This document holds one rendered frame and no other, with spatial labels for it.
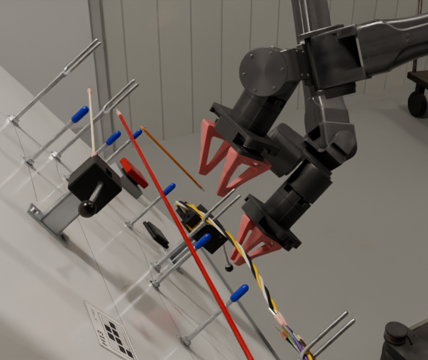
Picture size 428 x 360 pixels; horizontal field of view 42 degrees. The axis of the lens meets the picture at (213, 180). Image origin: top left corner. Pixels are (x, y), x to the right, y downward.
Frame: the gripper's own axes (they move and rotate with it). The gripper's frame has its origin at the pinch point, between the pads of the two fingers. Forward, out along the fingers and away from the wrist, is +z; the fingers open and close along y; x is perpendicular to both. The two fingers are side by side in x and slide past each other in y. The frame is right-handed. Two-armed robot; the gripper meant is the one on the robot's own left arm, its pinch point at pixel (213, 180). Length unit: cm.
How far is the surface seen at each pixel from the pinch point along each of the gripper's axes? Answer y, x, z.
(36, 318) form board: 30.5, -35.5, -1.3
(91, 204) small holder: 21.8, -30.2, -4.8
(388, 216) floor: -94, 210, 34
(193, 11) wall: -245, 144, 3
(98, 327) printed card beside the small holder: 28.1, -28.8, 1.4
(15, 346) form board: 34, -38, -2
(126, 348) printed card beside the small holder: 29.1, -26.1, 2.6
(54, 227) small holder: 17.1, -29.3, 0.8
